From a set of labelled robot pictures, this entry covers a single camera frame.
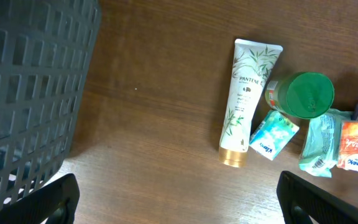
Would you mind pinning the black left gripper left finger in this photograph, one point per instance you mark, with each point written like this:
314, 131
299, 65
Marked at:
54, 203

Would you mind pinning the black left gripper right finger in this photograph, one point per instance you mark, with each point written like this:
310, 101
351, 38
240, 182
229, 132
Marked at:
303, 202

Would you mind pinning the mint green wipes pack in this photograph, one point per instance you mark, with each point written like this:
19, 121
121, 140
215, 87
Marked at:
321, 147

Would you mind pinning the teal tissue pack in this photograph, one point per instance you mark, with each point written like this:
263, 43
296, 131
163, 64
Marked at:
273, 134

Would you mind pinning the green lid glass jar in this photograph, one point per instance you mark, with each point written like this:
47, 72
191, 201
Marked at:
304, 95

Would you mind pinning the white Pantene tube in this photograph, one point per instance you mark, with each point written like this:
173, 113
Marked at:
252, 65

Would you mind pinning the grey plastic basket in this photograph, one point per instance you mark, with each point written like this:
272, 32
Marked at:
45, 53

